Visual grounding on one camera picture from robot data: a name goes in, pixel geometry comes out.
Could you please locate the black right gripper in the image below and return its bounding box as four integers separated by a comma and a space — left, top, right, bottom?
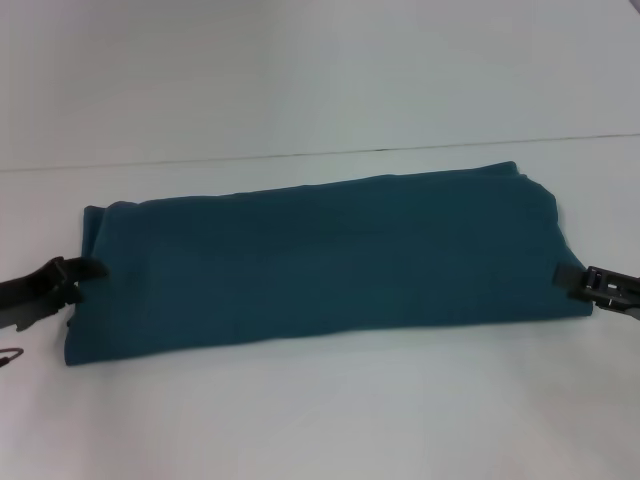
552, 261, 640, 322

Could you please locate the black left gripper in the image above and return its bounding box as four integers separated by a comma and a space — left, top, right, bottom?
0, 254, 111, 332

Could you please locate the teal FREE print t-shirt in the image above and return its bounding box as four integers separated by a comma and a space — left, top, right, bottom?
63, 160, 597, 369

